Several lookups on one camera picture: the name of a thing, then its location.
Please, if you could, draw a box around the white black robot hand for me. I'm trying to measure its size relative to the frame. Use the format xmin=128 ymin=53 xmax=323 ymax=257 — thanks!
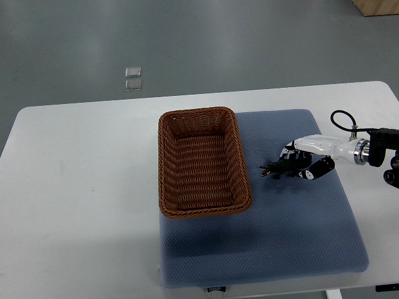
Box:
xmin=279 ymin=135 xmax=370 ymax=180

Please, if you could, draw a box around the dark toy crocodile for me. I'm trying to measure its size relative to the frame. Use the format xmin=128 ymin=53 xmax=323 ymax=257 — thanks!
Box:
xmin=260 ymin=151 xmax=312 ymax=179

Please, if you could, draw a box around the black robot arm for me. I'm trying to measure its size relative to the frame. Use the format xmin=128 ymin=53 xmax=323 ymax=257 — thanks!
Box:
xmin=362 ymin=128 xmax=398 ymax=188

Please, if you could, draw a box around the brown wicker basket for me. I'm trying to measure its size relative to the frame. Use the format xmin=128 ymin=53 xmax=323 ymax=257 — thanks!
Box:
xmin=158 ymin=107 xmax=252 ymax=219

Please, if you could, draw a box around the blue mesh cushion mat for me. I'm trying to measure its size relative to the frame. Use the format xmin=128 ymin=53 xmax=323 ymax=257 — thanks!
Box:
xmin=160 ymin=110 xmax=369 ymax=288

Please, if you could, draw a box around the white table leg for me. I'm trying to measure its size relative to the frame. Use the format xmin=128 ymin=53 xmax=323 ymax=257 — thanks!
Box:
xmin=325 ymin=289 xmax=343 ymax=299

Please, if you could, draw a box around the wooden box corner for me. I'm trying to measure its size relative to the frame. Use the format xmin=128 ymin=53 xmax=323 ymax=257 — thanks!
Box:
xmin=352 ymin=0 xmax=398 ymax=17

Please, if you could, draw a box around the black table control panel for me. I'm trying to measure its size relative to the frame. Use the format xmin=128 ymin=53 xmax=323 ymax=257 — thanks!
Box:
xmin=375 ymin=283 xmax=399 ymax=293

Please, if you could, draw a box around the lower floor socket plate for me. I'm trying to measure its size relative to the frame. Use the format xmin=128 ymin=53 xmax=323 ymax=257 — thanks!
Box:
xmin=125 ymin=78 xmax=142 ymax=91

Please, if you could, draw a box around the floor socket plate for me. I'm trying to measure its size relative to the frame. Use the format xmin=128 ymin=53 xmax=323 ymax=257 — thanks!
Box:
xmin=125 ymin=67 xmax=142 ymax=78
xmin=125 ymin=78 xmax=142 ymax=91

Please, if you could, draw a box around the upper floor socket plate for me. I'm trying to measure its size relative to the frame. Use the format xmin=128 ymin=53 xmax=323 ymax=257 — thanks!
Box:
xmin=125 ymin=67 xmax=142 ymax=78

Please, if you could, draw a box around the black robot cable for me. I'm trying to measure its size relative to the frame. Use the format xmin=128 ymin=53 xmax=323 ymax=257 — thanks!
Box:
xmin=330 ymin=110 xmax=380 ymax=141

